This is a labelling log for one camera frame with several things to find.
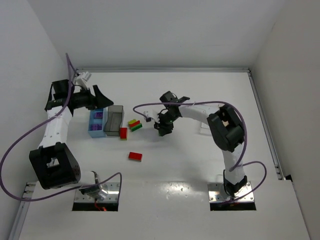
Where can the red lego brick front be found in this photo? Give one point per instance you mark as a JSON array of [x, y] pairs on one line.
[[134, 156]]

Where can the red green lego pile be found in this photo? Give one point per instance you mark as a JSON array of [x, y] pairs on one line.
[[134, 125]]

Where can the smoky grey plastic container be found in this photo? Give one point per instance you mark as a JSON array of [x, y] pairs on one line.
[[114, 120]]

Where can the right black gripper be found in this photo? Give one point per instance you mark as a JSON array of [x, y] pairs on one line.
[[163, 124]]

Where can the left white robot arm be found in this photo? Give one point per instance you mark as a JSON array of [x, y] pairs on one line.
[[53, 162]]

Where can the clear plastic container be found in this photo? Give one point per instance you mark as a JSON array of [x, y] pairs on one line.
[[204, 129]]

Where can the metal base plate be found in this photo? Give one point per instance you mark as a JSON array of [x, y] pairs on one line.
[[97, 199], [219, 200]]

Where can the red lego near grey container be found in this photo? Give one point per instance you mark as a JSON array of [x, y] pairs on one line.
[[123, 133]]

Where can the light blue plastic container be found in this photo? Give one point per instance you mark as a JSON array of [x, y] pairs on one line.
[[97, 134]]

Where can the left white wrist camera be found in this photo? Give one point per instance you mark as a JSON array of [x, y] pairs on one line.
[[82, 79]]

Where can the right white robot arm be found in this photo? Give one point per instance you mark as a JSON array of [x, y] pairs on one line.
[[226, 128]]

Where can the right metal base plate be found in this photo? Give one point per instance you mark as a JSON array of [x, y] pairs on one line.
[[219, 200]]

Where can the purple round lego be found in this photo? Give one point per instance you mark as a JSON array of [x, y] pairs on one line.
[[96, 127], [98, 115]]

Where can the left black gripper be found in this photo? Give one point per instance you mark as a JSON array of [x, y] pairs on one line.
[[92, 99]]

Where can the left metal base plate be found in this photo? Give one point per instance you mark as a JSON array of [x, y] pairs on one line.
[[97, 199]]

